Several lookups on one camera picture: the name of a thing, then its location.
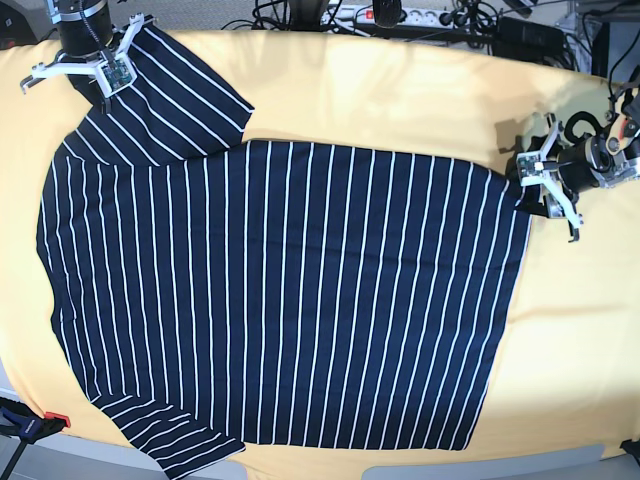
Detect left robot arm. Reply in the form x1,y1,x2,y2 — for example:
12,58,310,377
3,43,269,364
520,80,639,218

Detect black power adapter brick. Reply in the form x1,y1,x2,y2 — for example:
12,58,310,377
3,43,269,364
491,17,565,63

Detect navy white striped T-shirt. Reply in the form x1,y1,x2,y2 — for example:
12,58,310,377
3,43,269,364
36,26,530,479

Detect yellow table cloth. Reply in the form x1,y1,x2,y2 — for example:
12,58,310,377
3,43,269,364
1,31,639,479

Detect tangled black cables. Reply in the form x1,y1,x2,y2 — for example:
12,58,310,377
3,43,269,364
219,0,640,76

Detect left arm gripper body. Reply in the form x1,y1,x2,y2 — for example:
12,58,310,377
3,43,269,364
547,142,608,210

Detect white power strip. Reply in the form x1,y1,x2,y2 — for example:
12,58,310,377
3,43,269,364
321,2,456,30

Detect black clamp at right corner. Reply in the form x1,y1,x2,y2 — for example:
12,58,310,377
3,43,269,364
620,439,640,464

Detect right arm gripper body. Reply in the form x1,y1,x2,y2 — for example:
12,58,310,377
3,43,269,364
58,9,113,90

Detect blue red table clamp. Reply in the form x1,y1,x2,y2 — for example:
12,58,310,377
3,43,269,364
1,398,71,480

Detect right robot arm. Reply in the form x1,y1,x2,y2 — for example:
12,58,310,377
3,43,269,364
20,1,569,114

